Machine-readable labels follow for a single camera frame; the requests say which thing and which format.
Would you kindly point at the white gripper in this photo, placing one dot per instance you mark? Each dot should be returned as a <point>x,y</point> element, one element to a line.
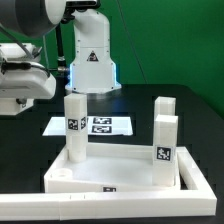
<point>24,77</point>

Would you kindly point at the white desk top tray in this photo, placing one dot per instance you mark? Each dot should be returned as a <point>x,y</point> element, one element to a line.
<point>107,168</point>

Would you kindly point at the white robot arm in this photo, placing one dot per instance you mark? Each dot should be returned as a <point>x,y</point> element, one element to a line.
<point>92,71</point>

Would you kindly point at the fiducial marker sheet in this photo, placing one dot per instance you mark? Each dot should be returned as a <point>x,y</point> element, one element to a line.
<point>105,126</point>

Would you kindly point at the white L-shaped corner guide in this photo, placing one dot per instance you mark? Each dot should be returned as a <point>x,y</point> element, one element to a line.
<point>197,199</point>

